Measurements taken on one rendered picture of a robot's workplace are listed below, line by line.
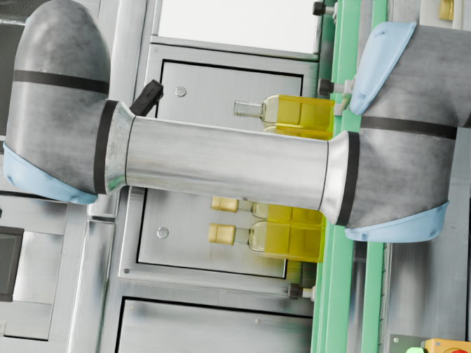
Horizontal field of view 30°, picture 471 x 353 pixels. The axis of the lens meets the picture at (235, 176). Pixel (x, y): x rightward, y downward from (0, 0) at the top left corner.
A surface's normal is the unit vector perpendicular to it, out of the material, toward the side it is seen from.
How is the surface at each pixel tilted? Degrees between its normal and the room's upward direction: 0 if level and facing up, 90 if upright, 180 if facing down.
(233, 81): 90
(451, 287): 90
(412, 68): 87
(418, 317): 90
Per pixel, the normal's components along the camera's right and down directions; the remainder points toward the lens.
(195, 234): 0.05, -0.26
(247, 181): -0.06, 0.41
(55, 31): -0.04, -0.53
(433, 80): 0.04, 0.10
